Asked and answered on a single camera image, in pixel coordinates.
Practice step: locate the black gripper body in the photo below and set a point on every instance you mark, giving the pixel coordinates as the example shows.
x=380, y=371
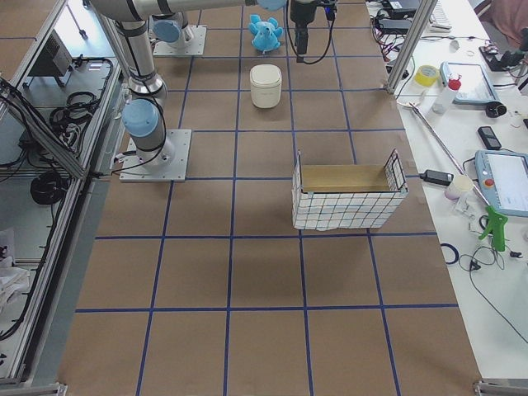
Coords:
x=301, y=12

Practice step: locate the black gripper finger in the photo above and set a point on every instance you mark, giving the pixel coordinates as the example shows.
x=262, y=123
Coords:
x=301, y=38

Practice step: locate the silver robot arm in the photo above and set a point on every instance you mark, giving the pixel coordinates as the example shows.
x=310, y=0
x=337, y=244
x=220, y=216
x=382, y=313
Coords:
x=130, y=20
x=173, y=29

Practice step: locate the cream white trash can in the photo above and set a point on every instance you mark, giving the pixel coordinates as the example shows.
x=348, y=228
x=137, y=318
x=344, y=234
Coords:
x=266, y=83

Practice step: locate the blue plush toy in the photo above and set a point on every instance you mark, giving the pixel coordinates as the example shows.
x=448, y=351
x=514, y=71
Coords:
x=266, y=33

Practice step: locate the black power brick top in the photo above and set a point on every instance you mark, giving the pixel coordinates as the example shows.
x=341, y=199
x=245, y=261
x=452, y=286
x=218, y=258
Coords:
x=393, y=27

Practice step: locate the yellow tape roll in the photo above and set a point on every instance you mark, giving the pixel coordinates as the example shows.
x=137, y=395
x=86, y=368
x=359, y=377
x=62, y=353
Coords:
x=426, y=75

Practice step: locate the white bottle red cap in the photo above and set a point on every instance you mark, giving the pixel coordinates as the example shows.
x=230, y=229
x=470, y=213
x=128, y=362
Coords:
x=443, y=102

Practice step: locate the grid patterned cardboard box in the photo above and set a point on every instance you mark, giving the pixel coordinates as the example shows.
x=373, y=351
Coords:
x=328, y=197

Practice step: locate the teach pendant upper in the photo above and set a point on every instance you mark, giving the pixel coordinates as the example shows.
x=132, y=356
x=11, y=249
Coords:
x=476, y=87

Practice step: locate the teach pendant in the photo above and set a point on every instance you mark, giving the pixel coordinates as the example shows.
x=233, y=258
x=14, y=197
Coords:
x=502, y=179
x=476, y=87

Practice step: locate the black power adapter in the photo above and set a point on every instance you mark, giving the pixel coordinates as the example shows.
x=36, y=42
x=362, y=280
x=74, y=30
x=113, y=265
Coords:
x=437, y=177

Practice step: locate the black tape roll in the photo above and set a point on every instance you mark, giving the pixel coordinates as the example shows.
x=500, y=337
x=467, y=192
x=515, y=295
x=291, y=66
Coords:
x=495, y=109

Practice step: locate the black remote device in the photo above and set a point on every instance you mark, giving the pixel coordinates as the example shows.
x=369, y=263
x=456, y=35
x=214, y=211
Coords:
x=489, y=138

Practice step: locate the white purple cup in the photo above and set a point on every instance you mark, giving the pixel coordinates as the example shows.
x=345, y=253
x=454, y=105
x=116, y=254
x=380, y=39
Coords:
x=458, y=187

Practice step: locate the teach pendant lower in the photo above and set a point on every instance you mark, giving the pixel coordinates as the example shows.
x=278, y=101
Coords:
x=502, y=179

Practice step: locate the grey control box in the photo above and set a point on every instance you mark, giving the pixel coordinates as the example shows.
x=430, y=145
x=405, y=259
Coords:
x=54, y=61

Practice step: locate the aluminium frame post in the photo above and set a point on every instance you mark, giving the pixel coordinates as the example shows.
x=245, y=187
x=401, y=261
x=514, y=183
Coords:
x=419, y=23

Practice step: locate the green handled reach grabber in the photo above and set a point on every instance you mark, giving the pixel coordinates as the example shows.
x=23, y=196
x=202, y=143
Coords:
x=495, y=227

